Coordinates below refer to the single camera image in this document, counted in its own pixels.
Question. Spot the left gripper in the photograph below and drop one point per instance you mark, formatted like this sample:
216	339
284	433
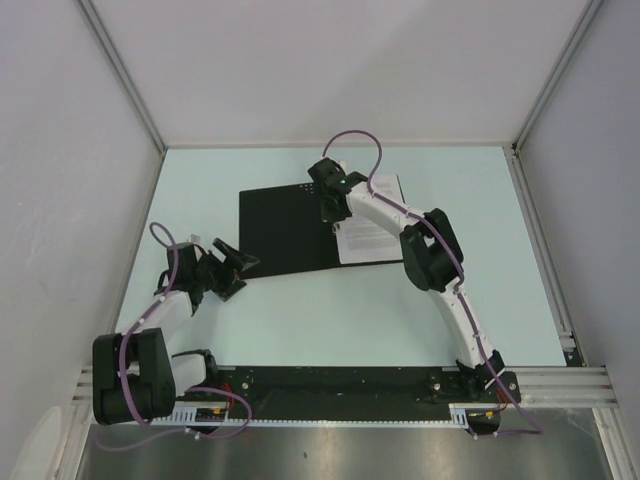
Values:
233	257

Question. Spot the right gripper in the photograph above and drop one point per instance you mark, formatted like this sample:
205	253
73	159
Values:
328	216

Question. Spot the red black folder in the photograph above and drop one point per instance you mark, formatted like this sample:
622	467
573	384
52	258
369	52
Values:
282	227

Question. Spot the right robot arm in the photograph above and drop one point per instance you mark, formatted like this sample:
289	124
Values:
431	256

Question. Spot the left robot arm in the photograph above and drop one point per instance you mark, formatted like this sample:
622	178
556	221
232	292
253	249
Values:
135	378

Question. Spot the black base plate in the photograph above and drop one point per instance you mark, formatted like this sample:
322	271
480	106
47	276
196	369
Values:
351	394

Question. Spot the right aluminium frame post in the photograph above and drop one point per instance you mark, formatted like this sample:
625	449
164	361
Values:
585	21

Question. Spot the aluminium frame post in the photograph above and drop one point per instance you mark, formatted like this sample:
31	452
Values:
585	21
106	44

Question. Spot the left aluminium frame post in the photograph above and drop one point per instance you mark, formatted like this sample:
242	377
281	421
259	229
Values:
106	44

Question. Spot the right side aluminium rail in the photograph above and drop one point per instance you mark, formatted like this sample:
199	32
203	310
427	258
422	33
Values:
555	296

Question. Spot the aluminium rail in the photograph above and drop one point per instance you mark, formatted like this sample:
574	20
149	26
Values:
555	296
550	386

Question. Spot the aluminium front rail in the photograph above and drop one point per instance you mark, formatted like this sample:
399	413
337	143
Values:
550	386

